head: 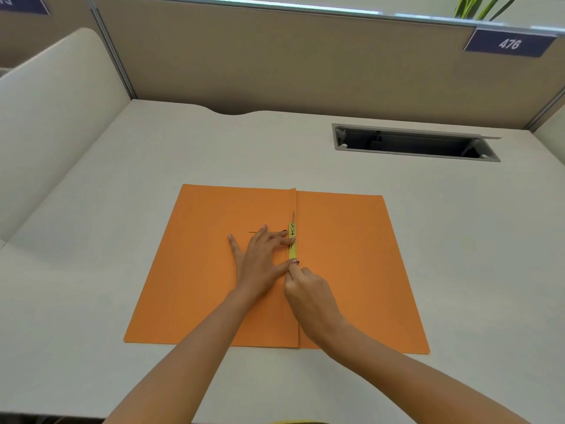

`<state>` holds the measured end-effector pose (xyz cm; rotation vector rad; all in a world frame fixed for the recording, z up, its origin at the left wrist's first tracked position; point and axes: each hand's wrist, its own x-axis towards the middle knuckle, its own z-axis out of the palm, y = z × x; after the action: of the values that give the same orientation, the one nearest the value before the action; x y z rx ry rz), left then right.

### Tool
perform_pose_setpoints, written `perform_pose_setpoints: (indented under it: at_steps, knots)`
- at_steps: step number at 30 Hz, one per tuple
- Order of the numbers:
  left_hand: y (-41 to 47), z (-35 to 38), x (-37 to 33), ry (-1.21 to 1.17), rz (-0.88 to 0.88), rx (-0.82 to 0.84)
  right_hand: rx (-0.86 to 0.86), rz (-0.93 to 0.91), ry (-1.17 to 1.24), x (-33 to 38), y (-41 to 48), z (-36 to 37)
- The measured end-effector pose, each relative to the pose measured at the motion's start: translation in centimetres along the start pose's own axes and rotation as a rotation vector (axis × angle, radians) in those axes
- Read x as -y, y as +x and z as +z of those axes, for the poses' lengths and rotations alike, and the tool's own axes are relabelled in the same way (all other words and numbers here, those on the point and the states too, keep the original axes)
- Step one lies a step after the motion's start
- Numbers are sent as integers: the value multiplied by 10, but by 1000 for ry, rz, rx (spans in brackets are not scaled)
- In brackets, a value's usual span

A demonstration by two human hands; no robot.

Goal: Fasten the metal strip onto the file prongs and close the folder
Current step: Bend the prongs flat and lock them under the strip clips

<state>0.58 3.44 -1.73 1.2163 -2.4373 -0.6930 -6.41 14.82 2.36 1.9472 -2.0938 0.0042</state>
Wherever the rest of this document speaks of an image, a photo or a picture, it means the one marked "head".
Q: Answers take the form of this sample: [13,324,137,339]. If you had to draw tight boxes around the cream curved side divider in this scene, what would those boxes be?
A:
[0,27,132,244]

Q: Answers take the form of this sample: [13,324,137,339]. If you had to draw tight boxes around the grey desk cable port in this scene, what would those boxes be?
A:
[332,123,502,163]

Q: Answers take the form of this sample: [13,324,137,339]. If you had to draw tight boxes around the orange paper folder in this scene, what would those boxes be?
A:
[124,184,431,355]

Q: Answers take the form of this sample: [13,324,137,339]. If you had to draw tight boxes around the person's left hand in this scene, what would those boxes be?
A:
[228,224,301,303]

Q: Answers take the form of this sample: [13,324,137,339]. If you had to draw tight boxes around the blue sign white digits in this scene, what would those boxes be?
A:
[463,28,558,58]

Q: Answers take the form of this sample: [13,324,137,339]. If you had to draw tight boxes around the blue sign white letters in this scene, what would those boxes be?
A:
[0,0,50,16]

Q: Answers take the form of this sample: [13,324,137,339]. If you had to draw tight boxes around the green plant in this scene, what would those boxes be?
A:
[454,0,522,21]

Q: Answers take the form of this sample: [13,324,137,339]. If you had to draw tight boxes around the grey metal partition post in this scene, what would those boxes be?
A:
[87,0,136,101]

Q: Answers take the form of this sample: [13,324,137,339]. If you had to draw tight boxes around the beige fabric partition panel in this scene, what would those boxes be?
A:
[90,0,565,131]

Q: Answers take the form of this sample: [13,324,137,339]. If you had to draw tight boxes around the person's right forearm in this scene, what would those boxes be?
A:
[305,320,565,424]

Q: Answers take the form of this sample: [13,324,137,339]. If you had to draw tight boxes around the person's right hand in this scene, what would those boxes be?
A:
[283,265,348,346]

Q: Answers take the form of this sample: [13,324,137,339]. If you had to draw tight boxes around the person's left forearm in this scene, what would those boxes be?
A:
[102,290,266,424]

